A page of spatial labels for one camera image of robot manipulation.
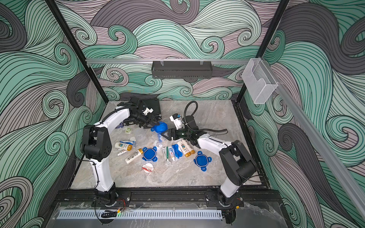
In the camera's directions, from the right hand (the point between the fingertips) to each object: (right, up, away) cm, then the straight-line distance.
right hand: (164, 134), depth 83 cm
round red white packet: (-10, -20, +1) cm, 23 cm away
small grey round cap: (-24, -5, +14) cm, 28 cm away
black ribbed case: (-13, +21, +35) cm, 42 cm away
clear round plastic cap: (-4, -9, +10) cm, 14 cm away
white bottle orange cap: (-27, -9, +7) cm, 29 cm away
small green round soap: (-28, 0, +18) cm, 34 cm away
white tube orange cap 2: (+14, -12, +5) cm, 19 cm away
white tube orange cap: (-18, -13, +5) cm, 22 cm away
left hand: (-5, +6, +5) cm, 9 cm away
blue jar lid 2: (-10, -14, +7) cm, 19 cm away
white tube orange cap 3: (+16, -9, +9) cm, 21 cm away
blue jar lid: (+24, -18, +6) cm, 31 cm away
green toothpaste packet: (+1, -12, +7) cm, 14 cm away
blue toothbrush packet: (+8, -12, +8) cm, 16 cm away
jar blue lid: (-3, +3, +5) cm, 6 cm away
